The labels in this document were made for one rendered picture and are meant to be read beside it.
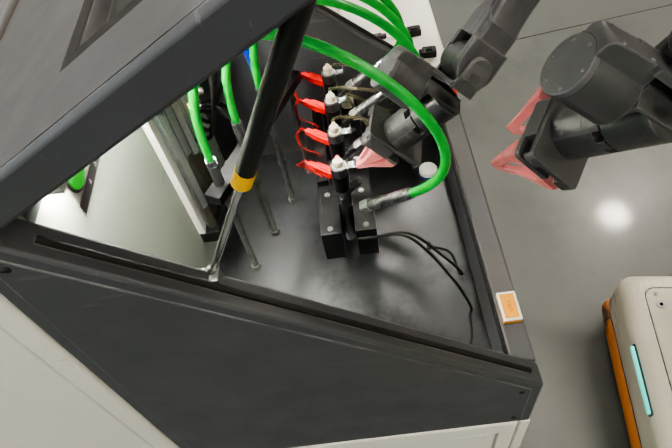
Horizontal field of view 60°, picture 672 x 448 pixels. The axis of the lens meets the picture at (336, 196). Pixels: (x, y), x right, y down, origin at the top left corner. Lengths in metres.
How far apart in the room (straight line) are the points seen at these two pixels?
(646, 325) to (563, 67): 1.36
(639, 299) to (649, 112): 1.34
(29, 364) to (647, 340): 1.49
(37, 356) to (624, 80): 0.66
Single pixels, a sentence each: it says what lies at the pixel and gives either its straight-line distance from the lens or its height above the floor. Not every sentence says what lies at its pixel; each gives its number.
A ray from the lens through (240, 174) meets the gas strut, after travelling 0.49.
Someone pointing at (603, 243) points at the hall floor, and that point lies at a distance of 2.28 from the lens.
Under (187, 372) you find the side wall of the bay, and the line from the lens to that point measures 0.78.
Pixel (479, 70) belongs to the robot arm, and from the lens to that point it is 0.83.
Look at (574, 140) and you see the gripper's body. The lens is 0.60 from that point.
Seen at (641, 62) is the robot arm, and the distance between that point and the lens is 0.53.
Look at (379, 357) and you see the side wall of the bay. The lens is 0.76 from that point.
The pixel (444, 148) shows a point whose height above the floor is 1.27.
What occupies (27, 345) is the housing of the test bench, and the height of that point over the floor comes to 1.28.
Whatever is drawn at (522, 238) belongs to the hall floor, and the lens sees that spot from 2.23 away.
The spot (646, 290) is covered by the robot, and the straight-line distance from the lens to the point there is 1.88.
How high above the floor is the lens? 1.83
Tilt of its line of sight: 51 degrees down
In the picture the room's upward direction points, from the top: 11 degrees counter-clockwise
